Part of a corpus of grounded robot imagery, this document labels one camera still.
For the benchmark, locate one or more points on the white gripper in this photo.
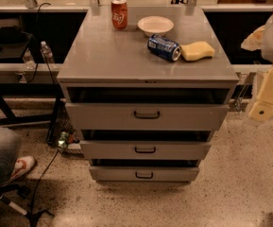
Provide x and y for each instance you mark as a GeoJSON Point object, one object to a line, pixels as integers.
{"type": "Point", "coordinates": [263, 109]}

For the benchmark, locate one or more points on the grey bottom drawer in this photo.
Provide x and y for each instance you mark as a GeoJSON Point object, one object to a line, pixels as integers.
{"type": "Point", "coordinates": [143, 174]}

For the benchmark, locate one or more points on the grey drawer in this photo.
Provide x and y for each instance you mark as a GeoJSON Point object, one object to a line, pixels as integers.
{"type": "Point", "coordinates": [145, 150]}
{"type": "Point", "coordinates": [148, 117]}
{"type": "Point", "coordinates": [143, 174]}

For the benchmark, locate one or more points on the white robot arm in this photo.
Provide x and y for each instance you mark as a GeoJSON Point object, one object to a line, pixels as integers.
{"type": "Point", "coordinates": [260, 39]}

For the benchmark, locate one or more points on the grey metal drawer cabinet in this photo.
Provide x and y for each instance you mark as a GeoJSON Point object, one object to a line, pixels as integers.
{"type": "Point", "coordinates": [106, 65]}

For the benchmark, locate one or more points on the grey middle drawer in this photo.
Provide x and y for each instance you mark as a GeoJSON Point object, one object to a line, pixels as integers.
{"type": "Point", "coordinates": [145, 150]}

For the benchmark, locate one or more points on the grey top drawer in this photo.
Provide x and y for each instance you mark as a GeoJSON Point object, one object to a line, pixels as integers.
{"type": "Point", "coordinates": [148, 117]}

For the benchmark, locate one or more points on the yellow sponge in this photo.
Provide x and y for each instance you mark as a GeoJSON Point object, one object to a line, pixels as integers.
{"type": "Point", "coordinates": [197, 51]}

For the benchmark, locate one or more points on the blue soda can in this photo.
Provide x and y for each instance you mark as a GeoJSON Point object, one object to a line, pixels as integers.
{"type": "Point", "coordinates": [163, 47]}

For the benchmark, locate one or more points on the white bowl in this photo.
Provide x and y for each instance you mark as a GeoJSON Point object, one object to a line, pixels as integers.
{"type": "Point", "coordinates": [155, 25]}

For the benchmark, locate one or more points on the red cola can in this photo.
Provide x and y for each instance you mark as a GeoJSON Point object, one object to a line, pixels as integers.
{"type": "Point", "coordinates": [119, 13]}

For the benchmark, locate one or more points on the green bottle on floor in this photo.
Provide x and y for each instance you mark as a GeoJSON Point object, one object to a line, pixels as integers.
{"type": "Point", "coordinates": [63, 140]}

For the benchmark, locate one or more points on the clear plastic water bottle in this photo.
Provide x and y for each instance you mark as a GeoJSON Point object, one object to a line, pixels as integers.
{"type": "Point", "coordinates": [47, 52]}

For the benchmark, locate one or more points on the white orange sneaker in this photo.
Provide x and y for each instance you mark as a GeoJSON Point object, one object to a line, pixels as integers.
{"type": "Point", "coordinates": [21, 167]}

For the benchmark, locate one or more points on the blue jeans leg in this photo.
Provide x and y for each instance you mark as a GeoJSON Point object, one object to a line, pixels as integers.
{"type": "Point", "coordinates": [10, 143]}

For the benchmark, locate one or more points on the black side table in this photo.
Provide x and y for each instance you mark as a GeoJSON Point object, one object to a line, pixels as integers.
{"type": "Point", "coordinates": [21, 77]}

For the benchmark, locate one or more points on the black office chair base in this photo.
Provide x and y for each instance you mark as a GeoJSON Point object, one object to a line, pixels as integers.
{"type": "Point", "coordinates": [22, 191]}

